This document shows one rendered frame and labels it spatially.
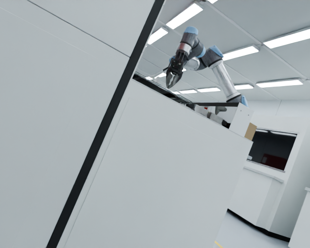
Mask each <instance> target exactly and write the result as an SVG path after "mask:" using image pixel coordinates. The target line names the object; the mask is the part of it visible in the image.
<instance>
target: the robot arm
mask: <svg viewBox="0 0 310 248"><path fill-rule="evenodd" d="M197 36H198V29H197V28H195V27H192V26H188V27H187V28H186V29H185V31H184V34H183V36H182V38H181V41H180V43H179V45H178V48H177V50H176V54H175V55H174V56H172V57H171V58H170V59H169V62H170V63H169V66H168V69H167V71H166V87H167V88H168V89H170V88H171V87H173V86H174V85H175V84H176V83H177V82H178V81H179V80H180V79H181V77H182V74H183V72H182V70H183V67H186V68H188V69H190V70H192V71H198V70H202V69H205V68H207V67H209V69H212V71H213V72H214V74H215V76H216V78H217V80H218V82H219V84H220V86H221V88H222V90H223V92H224V94H225V96H226V102H240V103H241V104H243V105H245V106H246V107H248V103H247V100H246V98H245V96H244V95H241V93H238V92H237V90H236V88H235V86H234V84H233V82H232V81H231V79H230V77H229V75H228V73H227V71H226V69H225V67H224V65H223V58H224V55H223V54H222V52H221V51H220V50H219V48H218V47H217V46H215V45H213V46H211V47H209V48H208V49H205V47H204V45H203V44H202V43H201V42H200V40H199V39H198V37H197ZM172 74H173V75H175V76H174V77H173V76H172ZM172 77H173V81H172V82H171V84H170V85H169V83H170V80H171V78H172Z"/></svg>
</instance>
